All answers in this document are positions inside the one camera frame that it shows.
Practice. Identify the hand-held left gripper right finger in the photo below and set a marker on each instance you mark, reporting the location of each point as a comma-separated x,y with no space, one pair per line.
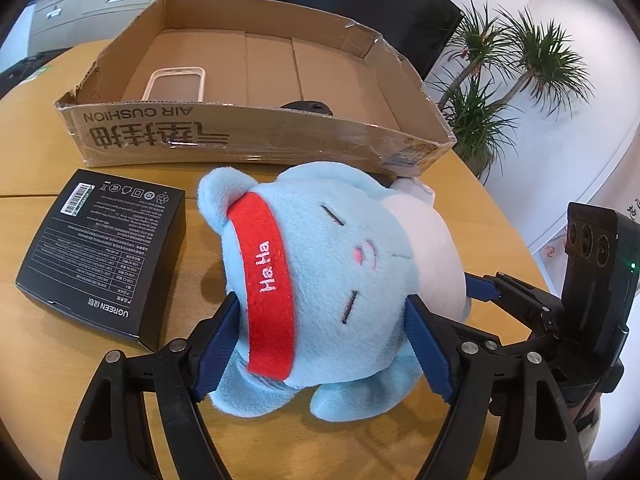
430,355

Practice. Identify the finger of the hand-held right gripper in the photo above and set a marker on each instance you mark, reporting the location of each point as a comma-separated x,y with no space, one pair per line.
482,287
510,344

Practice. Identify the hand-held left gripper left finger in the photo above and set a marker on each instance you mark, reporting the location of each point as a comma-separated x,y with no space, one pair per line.
217,350

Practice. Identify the blue plush toy red headband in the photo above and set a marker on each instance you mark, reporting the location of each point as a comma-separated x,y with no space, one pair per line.
325,285

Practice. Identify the black product box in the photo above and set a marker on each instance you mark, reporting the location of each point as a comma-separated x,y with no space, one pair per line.
105,250

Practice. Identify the small black device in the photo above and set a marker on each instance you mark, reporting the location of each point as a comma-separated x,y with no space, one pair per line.
307,107

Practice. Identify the clear white-rimmed phone case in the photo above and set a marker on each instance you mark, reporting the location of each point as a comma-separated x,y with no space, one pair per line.
200,77

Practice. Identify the large cardboard box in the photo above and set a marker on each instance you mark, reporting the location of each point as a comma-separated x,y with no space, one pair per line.
275,70

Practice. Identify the green potted palm plant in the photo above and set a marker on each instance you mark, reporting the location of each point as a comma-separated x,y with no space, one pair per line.
500,60

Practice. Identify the black office chair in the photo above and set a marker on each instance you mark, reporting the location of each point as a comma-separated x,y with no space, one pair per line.
20,75

